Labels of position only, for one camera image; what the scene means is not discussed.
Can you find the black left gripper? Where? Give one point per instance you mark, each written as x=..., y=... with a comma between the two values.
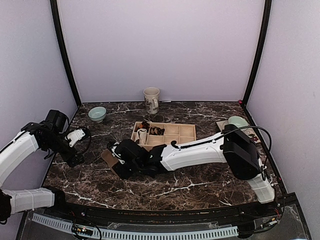
x=74, y=162

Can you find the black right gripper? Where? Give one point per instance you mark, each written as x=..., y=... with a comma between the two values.
x=123, y=173

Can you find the beige ribbed sock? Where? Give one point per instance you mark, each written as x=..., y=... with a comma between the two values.
x=111, y=161

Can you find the brown yellow argyle sock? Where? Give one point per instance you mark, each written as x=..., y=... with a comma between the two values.
x=156, y=131

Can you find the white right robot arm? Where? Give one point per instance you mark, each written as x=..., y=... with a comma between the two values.
x=230, y=146

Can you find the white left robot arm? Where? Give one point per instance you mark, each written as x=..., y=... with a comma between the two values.
x=22, y=170

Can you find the rolled white ribbed sock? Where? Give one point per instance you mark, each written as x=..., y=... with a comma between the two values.
x=141, y=136

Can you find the rolled red argyle sock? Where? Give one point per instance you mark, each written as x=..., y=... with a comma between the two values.
x=144, y=125

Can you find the wooden compartment tray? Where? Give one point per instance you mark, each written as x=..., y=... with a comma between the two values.
x=181, y=133

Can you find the teal striped ceramic bowl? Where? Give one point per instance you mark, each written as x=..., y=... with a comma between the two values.
x=97, y=114

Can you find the coral pattern ceramic mug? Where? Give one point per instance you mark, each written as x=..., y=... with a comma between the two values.
x=151, y=99

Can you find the green circuit board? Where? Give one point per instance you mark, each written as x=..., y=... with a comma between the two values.
x=79, y=230

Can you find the pale green bowl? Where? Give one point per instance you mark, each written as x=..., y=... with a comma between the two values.
x=238, y=121

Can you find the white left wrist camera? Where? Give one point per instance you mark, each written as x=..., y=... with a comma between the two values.
x=74, y=136

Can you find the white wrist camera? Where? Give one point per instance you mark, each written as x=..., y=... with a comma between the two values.
x=74, y=136
x=111, y=146

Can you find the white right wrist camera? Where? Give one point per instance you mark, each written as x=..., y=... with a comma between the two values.
x=111, y=146

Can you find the black front table rail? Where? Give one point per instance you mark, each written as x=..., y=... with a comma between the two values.
x=93, y=212

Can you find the white slotted cable duct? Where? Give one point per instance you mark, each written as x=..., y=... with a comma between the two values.
x=124, y=231

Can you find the black left corner post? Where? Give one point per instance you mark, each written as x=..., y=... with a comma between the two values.
x=63, y=51

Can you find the black corner post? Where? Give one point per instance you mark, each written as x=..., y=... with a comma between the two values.
x=63, y=51
x=258, y=53

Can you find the black right corner post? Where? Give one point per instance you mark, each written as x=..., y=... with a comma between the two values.
x=258, y=53

